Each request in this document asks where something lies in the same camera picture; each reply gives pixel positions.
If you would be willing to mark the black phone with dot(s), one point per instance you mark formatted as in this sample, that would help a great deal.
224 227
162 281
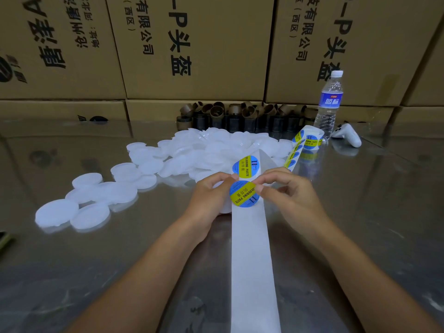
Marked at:
3 240

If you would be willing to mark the labelled lid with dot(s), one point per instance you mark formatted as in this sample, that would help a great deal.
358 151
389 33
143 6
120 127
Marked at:
243 194

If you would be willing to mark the person's right hand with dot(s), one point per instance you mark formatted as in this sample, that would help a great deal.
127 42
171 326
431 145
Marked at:
295 201

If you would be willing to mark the stack of brown cardboard boxes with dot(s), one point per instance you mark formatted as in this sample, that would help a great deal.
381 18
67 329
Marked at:
201 52

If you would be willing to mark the clear plastic water bottle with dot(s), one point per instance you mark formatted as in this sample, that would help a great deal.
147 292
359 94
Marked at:
328 114

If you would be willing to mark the person's left hand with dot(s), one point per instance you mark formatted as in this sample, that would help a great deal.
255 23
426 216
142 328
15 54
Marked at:
205 208

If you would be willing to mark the white handheld controller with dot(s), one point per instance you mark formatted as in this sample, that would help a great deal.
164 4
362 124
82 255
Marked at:
349 135

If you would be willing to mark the row of dark cardboard tubes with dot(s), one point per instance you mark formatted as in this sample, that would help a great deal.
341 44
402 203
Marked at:
229 118

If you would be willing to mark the sticker roll with backing strip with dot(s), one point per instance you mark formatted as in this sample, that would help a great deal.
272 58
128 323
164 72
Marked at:
253 274

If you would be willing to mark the person's right forearm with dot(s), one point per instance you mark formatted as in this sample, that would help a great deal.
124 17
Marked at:
374 287

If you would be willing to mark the person's left forearm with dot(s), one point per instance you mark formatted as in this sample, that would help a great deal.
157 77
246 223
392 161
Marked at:
139 287

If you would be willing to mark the pile of white plastic lids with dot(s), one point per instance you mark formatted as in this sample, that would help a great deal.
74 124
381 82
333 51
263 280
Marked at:
201 152

